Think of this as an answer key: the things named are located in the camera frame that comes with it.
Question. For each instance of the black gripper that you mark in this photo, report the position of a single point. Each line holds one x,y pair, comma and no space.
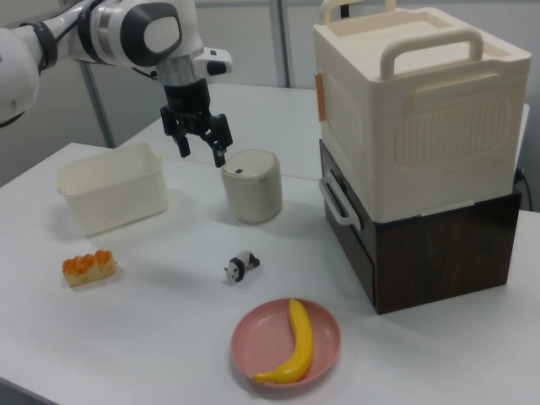
187,101

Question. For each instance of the white plastic box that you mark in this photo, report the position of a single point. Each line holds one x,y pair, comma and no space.
118,202

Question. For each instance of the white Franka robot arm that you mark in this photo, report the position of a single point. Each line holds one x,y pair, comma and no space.
105,34

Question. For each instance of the cream plastic storage box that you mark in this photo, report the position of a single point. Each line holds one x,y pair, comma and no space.
422,126

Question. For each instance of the dark brown wooden drawer box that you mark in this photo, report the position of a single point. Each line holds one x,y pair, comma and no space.
443,261

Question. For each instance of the cream small trash can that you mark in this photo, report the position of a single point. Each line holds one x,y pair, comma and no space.
253,194

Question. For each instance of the small panda figurine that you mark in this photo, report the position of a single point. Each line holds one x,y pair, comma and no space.
240,266

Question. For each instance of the toy bread with orange topping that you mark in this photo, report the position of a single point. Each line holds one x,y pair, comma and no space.
88,268

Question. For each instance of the pink plastic plate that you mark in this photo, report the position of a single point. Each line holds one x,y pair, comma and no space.
261,337

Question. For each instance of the yellow toy banana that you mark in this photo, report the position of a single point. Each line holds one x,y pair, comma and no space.
301,337

